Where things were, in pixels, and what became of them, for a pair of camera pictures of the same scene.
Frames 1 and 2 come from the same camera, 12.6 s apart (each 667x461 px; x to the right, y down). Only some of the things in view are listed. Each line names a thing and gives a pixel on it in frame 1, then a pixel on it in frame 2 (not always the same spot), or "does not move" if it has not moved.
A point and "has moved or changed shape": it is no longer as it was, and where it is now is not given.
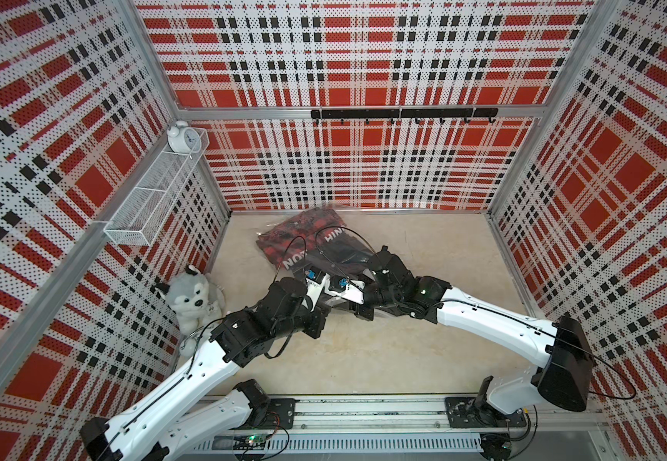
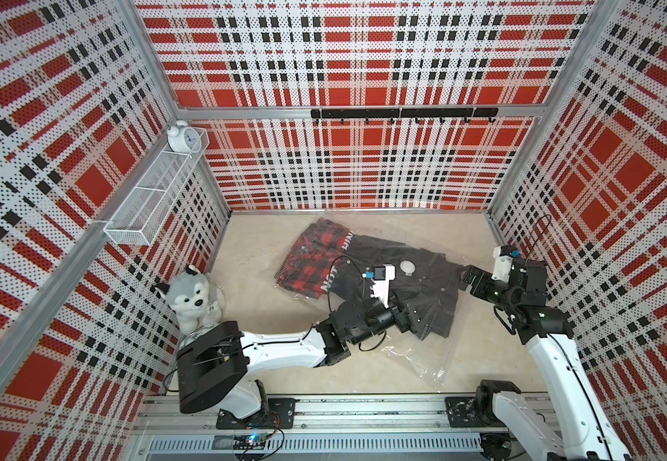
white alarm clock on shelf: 183,138 does not move
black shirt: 338,252 has moved or changed shape
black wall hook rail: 392,113 does not move
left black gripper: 313,329 to 406,321
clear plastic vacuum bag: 323,239 has moved or changed shape
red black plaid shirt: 281,244 to 306,266
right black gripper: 360,312 to 483,279
